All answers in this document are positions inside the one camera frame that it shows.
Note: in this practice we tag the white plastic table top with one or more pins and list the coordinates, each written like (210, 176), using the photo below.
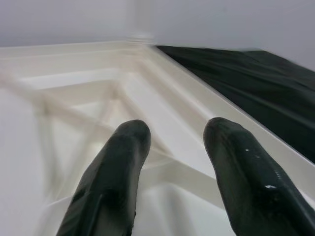
(172, 86)

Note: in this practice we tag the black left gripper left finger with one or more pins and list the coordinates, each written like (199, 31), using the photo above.
(108, 184)

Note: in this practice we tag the black fabric table cover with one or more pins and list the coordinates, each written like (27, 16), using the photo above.
(246, 78)

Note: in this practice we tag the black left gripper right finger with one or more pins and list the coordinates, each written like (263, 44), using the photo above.
(253, 191)

